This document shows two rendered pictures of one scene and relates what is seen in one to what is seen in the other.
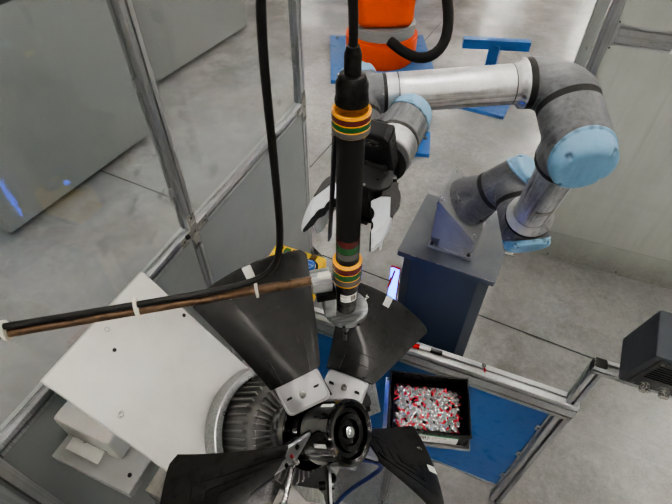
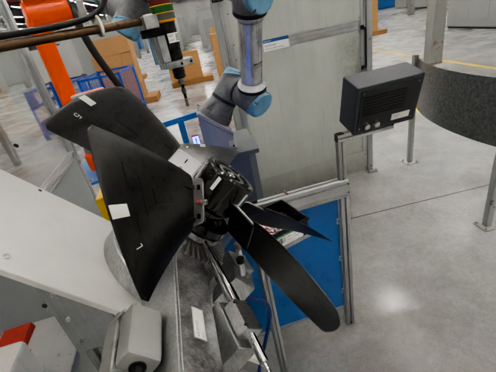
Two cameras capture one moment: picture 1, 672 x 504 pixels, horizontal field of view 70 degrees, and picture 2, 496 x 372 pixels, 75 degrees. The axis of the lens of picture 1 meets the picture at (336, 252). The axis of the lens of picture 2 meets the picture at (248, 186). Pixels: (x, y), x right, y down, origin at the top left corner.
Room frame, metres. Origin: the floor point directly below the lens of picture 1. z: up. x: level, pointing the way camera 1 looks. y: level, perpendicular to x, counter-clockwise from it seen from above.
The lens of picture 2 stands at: (-0.21, 0.27, 1.52)
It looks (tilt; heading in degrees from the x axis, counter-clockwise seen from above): 28 degrees down; 330
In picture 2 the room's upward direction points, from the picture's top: 12 degrees counter-clockwise
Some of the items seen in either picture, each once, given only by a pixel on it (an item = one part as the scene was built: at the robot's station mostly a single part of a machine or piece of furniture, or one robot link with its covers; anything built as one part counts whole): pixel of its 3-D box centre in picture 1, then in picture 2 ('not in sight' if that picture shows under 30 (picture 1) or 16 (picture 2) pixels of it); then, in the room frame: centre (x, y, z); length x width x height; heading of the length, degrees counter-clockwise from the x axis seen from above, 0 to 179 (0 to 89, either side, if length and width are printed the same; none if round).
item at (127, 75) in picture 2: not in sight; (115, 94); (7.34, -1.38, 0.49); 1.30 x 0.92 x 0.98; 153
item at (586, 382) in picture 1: (586, 382); (340, 156); (0.59, -0.64, 0.96); 0.03 x 0.03 x 0.20; 68
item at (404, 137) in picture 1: (388, 150); not in sight; (0.64, -0.08, 1.64); 0.08 x 0.05 x 0.08; 68
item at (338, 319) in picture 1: (340, 293); (166, 41); (0.46, -0.01, 1.50); 0.09 x 0.07 x 0.10; 103
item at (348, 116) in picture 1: (351, 120); not in sight; (0.46, -0.02, 1.80); 0.04 x 0.04 x 0.03
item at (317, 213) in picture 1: (320, 217); not in sight; (0.49, 0.02, 1.63); 0.09 x 0.03 x 0.06; 136
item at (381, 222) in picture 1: (379, 234); not in sight; (0.45, -0.06, 1.63); 0.09 x 0.03 x 0.06; 179
